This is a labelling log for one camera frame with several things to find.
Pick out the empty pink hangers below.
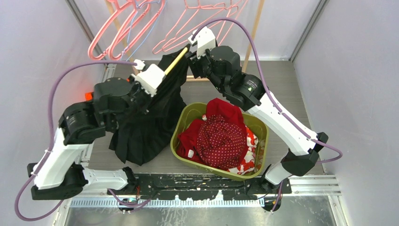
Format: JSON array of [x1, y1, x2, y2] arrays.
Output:
[[88, 0, 160, 60]]

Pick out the plain red garment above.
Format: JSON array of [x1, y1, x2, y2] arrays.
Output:
[[177, 98, 242, 165]]

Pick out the light blue hanger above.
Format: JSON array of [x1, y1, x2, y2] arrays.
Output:
[[120, 0, 167, 60]]

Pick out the dark red polka dot garment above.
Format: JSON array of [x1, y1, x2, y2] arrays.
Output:
[[195, 115, 248, 171]]

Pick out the wooden clothes rack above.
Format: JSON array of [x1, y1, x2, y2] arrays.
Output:
[[104, 0, 265, 82]]

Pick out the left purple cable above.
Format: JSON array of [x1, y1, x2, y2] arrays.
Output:
[[14, 60, 139, 222]]

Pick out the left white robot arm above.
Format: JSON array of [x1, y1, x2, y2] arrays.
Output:
[[27, 78, 152, 201]]

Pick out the pink hanger of red garment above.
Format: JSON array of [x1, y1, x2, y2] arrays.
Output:
[[216, 0, 250, 46]]

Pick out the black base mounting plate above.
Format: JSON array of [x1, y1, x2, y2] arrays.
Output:
[[107, 174, 292, 211]]

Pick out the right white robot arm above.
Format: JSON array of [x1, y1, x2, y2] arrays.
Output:
[[184, 46, 328, 194]]

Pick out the black garment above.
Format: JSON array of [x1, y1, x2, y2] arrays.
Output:
[[109, 57, 189, 166]]

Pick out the red poppy floral skirt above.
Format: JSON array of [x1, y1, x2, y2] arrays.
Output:
[[227, 127, 259, 175]]

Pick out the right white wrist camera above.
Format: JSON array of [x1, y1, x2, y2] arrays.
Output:
[[188, 26, 216, 59]]

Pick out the orange garment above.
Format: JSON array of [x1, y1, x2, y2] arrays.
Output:
[[85, 92, 94, 101]]

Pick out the purple cable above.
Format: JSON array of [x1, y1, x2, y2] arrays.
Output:
[[191, 17, 343, 213], [14, 60, 139, 222]]

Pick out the pink hanger of dotted garment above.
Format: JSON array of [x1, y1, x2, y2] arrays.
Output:
[[152, 0, 247, 54]]

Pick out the yellow wooden hanger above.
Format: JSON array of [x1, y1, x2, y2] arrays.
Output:
[[164, 47, 189, 75]]

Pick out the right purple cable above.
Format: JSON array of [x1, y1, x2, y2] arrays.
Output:
[[191, 17, 343, 213]]

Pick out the olive green plastic basket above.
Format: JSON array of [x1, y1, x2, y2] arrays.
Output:
[[170, 102, 269, 181]]

